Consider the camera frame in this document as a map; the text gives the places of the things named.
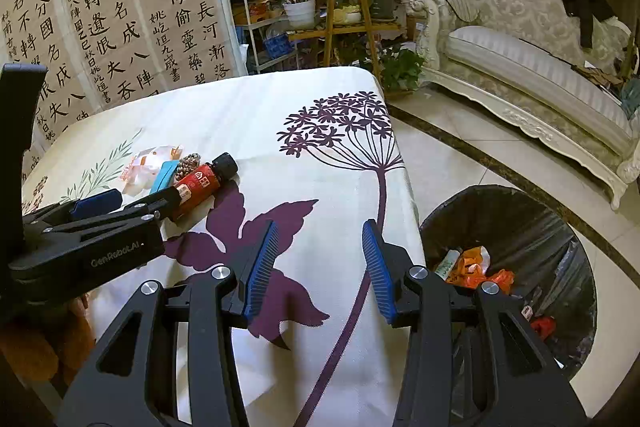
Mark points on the blue crate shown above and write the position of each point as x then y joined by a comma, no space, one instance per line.
277,45

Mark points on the black clothing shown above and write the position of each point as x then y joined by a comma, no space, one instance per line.
580,2

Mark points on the orange wrapper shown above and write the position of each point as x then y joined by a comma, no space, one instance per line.
472,269

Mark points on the red-labelled dark bottle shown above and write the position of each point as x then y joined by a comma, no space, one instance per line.
202,184

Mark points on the red plastic bag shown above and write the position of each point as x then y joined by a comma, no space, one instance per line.
542,327

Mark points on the small leafy floor plant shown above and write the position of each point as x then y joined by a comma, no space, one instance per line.
402,69

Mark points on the calligraphy wall scroll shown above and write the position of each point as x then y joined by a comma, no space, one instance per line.
125,7

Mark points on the metal shelf rack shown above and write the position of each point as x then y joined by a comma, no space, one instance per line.
255,32

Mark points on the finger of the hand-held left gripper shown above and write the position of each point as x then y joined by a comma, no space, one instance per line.
95,203
115,219

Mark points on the floral tablecloth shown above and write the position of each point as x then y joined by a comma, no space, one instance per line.
310,147

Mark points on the teal cloth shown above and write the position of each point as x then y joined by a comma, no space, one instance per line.
632,99

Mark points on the light blue packet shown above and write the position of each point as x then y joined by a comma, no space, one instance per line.
167,175

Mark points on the black-lined waste bin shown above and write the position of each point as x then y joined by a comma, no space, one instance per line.
525,217

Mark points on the green white packet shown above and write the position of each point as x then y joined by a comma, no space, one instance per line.
447,264

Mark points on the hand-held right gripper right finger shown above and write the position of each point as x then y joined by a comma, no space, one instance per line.
377,272

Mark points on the clear orange-print snack wrapper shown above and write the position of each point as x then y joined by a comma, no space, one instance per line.
142,169

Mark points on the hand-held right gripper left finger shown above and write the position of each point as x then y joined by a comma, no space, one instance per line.
260,272

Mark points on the wooden plant stand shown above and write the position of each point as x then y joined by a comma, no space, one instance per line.
350,27

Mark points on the ornate cream sofa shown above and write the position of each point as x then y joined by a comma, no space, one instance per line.
520,57

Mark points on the pine cone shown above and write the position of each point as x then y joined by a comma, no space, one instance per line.
189,164

